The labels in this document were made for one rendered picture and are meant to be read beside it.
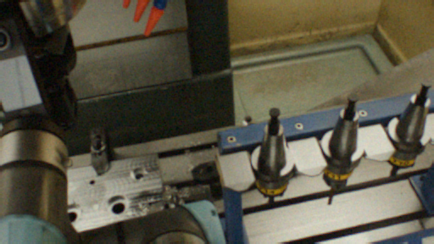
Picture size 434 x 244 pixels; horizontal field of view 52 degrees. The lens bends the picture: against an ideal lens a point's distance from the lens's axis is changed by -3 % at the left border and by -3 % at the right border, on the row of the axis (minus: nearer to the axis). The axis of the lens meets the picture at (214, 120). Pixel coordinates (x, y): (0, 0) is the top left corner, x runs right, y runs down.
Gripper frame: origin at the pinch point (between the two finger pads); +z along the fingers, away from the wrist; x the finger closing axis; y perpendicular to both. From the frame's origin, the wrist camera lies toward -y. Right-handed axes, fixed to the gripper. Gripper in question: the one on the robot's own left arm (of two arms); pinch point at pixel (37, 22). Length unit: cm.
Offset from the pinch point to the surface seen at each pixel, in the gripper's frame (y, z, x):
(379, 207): 53, -10, 55
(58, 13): -5.7, -7.4, 4.8
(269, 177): 20.5, -17.6, 27.3
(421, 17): 58, 54, 101
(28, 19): -6.4, -8.8, 1.8
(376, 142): 21, -15, 45
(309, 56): 85, 75, 72
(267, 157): 17.6, -16.1, 27.4
